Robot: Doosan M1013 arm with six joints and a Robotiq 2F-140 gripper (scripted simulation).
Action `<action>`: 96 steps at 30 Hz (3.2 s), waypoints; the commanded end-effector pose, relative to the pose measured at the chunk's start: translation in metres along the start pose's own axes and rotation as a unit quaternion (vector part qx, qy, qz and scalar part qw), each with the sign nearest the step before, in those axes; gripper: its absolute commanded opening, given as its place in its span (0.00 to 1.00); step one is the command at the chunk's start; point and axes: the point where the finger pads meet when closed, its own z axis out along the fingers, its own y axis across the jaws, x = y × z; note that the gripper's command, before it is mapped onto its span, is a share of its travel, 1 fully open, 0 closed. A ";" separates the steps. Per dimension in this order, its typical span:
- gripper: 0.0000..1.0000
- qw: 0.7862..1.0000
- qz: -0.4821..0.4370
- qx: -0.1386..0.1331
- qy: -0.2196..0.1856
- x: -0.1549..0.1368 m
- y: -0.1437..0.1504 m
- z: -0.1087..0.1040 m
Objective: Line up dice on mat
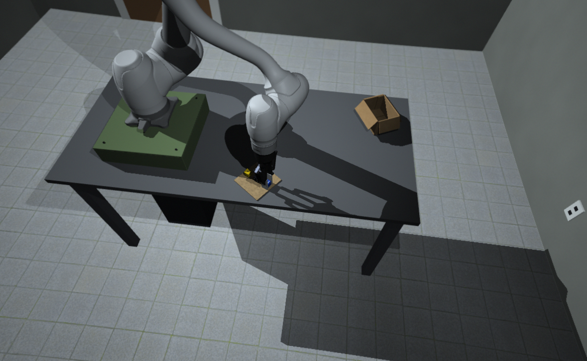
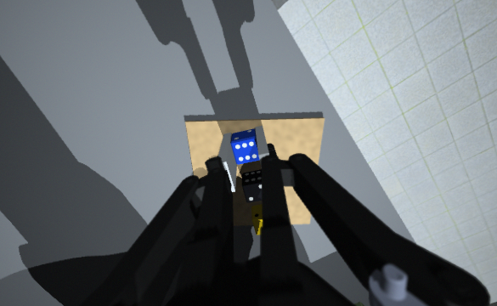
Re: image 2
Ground blue die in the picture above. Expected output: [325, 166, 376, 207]
[230, 128, 259, 165]

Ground tan textured mat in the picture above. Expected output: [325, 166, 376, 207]
[185, 117, 325, 226]

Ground black die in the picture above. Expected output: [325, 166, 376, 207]
[242, 169, 262, 203]

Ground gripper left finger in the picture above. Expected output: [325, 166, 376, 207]
[79, 133, 237, 306]

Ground yellow die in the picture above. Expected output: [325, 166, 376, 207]
[251, 204, 263, 235]

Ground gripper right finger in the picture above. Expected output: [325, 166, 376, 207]
[255, 126, 490, 306]

